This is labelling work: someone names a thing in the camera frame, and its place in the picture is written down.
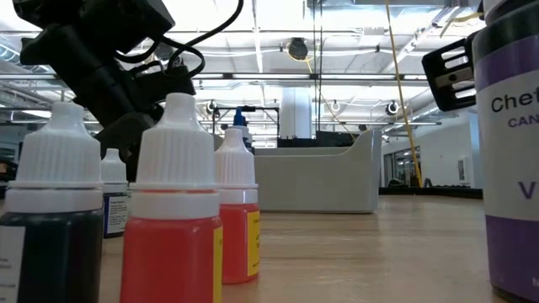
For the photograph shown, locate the large blue-capped food colouring bottle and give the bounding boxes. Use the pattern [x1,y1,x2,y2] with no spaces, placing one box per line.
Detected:
[232,107,255,153]

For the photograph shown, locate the black ceiling cord reel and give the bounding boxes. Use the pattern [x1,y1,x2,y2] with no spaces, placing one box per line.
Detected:
[286,36,310,61]

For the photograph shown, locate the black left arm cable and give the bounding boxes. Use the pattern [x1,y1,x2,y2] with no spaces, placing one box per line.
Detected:
[113,0,245,81]

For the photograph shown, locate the small blue dropper bottle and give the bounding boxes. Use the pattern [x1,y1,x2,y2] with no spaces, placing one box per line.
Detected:
[99,147,131,240]

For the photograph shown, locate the small orange-red dropper bottle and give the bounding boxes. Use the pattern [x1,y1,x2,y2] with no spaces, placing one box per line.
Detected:
[120,92,224,303]
[213,127,261,285]

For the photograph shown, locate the yellow hanging cable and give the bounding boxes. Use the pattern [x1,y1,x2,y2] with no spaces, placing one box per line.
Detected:
[383,0,424,189]

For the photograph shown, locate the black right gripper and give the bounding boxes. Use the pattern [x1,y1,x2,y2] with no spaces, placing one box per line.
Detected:
[421,33,479,113]

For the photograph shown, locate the clear plastic tray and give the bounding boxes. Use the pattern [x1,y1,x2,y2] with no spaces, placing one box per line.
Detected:
[253,129,383,215]

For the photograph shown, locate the large purple-capped food colouring bottle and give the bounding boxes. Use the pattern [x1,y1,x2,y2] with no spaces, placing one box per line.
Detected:
[472,0,539,303]

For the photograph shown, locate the small dark green dropper bottle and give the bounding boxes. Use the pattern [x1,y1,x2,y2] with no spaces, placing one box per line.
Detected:
[0,100,105,303]

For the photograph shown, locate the distant black frame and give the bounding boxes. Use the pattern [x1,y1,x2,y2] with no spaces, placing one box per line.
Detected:
[211,104,281,148]

